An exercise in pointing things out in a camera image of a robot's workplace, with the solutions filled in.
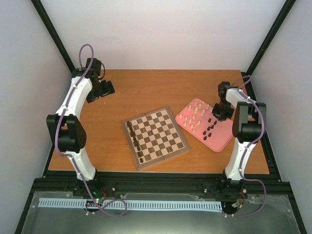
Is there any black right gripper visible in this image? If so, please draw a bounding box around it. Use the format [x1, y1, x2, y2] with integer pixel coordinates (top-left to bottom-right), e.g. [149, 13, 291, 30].
[212, 100, 234, 121]

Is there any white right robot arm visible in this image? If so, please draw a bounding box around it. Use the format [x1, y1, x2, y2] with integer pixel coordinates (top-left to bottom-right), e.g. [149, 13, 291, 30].
[212, 81, 267, 198]

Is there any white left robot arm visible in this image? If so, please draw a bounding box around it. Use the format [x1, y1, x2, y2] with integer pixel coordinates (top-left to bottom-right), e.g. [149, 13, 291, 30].
[46, 58, 115, 196]

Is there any wooden chess board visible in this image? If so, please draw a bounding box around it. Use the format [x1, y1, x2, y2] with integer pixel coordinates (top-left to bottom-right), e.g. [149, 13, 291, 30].
[121, 106, 190, 170]

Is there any pink plastic tray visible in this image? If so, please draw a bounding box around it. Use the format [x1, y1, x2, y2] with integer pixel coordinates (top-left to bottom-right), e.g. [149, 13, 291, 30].
[175, 98, 233, 152]

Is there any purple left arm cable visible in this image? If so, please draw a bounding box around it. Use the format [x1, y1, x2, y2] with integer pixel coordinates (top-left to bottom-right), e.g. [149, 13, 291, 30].
[55, 44, 128, 218]

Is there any black aluminium frame rail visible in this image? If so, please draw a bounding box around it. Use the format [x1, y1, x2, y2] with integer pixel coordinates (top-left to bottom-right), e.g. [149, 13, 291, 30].
[31, 171, 292, 196]

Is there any light blue cable duct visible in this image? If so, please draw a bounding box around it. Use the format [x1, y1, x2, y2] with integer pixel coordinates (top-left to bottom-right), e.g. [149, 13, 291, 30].
[38, 198, 222, 213]

